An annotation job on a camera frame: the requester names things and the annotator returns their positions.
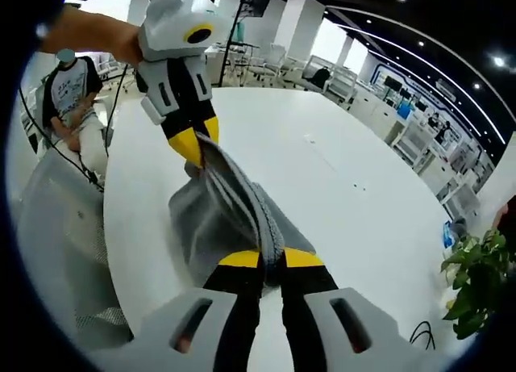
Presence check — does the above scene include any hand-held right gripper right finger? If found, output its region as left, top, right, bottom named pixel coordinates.
left=280, top=247, right=408, bottom=372

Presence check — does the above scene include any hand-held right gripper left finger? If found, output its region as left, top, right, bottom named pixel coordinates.
left=132, top=249, right=265, bottom=372

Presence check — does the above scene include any grey towel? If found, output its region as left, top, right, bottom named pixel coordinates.
left=168, top=132, right=319, bottom=299

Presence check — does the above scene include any person's left hand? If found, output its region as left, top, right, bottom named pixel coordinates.
left=108, top=23, right=145, bottom=65

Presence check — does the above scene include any black light stand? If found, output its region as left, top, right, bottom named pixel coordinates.
left=219, top=0, right=276, bottom=87

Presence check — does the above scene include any white table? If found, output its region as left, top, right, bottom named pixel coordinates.
left=102, top=86, right=485, bottom=372

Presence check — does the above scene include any black backpack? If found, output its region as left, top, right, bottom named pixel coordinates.
left=312, top=66, right=332, bottom=90

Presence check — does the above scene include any white mesh office chair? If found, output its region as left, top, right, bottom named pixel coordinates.
left=328, top=67, right=358, bottom=103
left=397, top=119, right=435, bottom=167

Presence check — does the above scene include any blue packet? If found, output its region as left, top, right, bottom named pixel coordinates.
left=442, top=220, right=456, bottom=249

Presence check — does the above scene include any grey mesh chair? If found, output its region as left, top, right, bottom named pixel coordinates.
left=18, top=149, right=134, bottom=351

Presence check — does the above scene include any green potted plant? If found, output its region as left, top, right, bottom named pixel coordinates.
left=439, top=228, right=511, bottom=341

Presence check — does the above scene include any row of white cabinets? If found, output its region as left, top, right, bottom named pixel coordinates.
left=350, top=89, right=485, bottom=211

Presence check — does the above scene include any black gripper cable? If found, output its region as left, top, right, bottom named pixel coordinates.
left=18, top=63, right=130, bottom=192

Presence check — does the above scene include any black coiled cable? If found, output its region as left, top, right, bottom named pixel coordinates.
left=410, top=320, right=437, bottom=351

